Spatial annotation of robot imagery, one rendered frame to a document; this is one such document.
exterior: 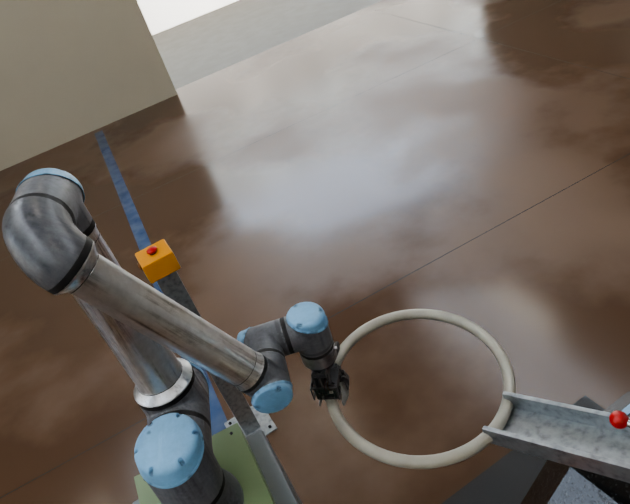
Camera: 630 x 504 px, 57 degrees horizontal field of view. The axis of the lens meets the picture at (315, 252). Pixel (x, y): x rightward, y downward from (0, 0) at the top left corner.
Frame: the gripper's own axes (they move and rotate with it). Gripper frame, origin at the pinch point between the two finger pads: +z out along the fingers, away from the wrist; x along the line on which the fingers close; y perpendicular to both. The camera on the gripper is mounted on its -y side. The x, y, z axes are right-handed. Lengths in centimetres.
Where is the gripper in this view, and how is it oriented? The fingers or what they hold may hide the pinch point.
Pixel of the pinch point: (335, 395)
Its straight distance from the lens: 165.5
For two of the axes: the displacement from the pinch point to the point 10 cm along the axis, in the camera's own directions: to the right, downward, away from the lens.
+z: 2.1, 7.4, 6.4
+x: 9.7, -0.8, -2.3
